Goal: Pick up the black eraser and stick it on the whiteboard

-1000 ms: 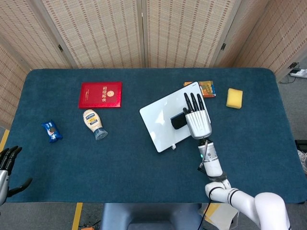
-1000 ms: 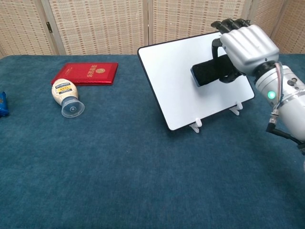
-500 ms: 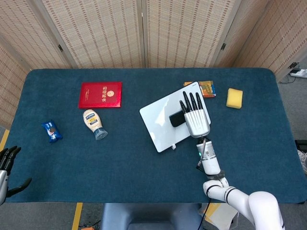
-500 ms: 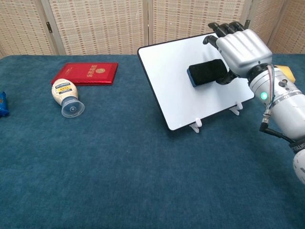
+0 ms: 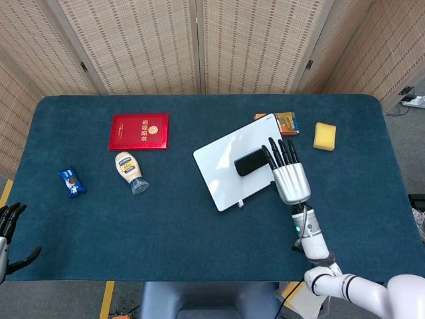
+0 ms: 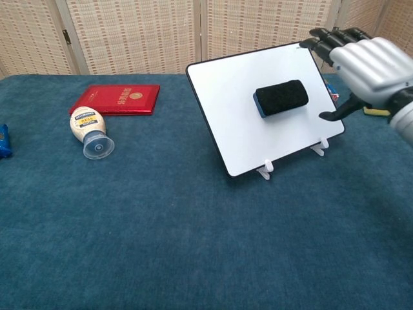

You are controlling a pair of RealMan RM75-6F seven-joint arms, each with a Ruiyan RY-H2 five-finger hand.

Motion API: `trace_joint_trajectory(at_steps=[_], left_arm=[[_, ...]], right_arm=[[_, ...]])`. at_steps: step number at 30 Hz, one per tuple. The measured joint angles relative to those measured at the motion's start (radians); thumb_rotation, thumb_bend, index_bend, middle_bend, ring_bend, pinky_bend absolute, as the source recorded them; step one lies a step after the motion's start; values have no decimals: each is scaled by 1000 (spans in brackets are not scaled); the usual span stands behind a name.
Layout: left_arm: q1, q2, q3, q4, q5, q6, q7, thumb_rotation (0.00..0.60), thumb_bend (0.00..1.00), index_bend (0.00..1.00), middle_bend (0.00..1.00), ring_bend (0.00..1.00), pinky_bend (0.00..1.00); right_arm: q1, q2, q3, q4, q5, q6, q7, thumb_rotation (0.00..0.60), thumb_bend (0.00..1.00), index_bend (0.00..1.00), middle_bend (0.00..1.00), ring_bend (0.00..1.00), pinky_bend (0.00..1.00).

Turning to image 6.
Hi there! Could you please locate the small white whiteboard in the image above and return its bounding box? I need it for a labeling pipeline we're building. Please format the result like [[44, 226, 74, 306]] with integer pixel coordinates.
[[185, 41, 346, 178]]

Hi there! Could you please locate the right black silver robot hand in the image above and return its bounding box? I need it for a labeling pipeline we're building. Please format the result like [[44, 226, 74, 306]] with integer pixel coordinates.
[[299, 27, 413, 123]]

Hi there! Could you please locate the mayonnaise squeeze bottle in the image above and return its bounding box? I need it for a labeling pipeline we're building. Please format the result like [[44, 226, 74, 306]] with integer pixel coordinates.
[[69, 105, 116, 160]]

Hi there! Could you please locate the woven folding screen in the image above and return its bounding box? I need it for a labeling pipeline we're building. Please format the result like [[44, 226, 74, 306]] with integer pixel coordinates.
[[0, 0, 413, 78]]

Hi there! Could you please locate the white plastic board foot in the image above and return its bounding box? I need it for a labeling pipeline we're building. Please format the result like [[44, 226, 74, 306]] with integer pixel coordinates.
[[257, 158, 276, 180], [310, 138, 330, 158]]

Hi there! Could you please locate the black whiteboard eraser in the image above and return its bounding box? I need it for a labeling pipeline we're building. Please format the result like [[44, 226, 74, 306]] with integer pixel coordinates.
[[252, 79, 309, 121]]

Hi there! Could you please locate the yellow sponge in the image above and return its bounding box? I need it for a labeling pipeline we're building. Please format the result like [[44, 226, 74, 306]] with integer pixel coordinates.
[[362, 105, 392, 118]]

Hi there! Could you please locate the blue table cloth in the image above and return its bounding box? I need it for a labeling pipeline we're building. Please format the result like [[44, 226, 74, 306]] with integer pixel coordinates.
[[0, 72, 413, 310]]

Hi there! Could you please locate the blue snack packet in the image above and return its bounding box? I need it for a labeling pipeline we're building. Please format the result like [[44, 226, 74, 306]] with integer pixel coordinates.
[[0, 123, 14, 160]]

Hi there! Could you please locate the red certificate book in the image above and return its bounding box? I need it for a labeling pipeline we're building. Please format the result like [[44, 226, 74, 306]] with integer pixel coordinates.
[[68, 84, 161, 117]]

